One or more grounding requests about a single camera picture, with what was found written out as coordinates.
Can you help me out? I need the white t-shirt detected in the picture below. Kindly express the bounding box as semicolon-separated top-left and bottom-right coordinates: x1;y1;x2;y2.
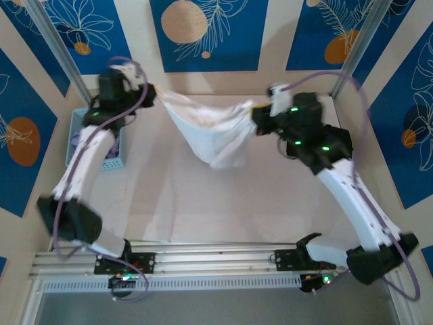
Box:
157;84;258;170

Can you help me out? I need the purple crumpled cloth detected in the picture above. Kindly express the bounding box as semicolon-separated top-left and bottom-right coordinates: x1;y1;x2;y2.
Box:
69;130;121;160

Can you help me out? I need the light blue plastic basket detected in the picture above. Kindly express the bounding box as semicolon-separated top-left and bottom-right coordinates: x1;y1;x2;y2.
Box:
64;108;126;172

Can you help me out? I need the small black circuit board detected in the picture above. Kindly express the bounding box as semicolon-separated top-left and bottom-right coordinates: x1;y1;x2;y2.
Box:
108;274;136;291
299;272;336;295

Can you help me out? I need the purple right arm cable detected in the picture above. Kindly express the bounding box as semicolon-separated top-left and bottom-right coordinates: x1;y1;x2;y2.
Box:
283;69;422;302

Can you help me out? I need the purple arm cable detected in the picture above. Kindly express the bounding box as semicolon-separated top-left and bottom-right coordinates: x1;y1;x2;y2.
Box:
283;69;422;302
52;56;150;302

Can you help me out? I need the aluminium frame post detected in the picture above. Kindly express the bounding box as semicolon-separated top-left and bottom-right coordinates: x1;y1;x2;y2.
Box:
329;0;390;99
23;0;95;106

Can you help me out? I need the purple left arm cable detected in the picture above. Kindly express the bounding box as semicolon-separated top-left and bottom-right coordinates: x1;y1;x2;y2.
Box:
52;56;150;302

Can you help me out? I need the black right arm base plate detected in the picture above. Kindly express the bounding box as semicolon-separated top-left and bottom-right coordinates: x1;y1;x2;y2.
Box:
274;248;338;272

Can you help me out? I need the aluminium mounting rail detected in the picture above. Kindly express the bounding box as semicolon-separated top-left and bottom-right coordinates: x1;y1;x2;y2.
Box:
28;242;403;280

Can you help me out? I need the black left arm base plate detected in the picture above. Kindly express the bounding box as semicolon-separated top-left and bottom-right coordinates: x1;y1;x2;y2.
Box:
93;252;156;275

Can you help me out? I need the white slotted cable duct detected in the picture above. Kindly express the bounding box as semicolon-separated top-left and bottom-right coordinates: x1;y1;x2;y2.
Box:
40;274;302;294

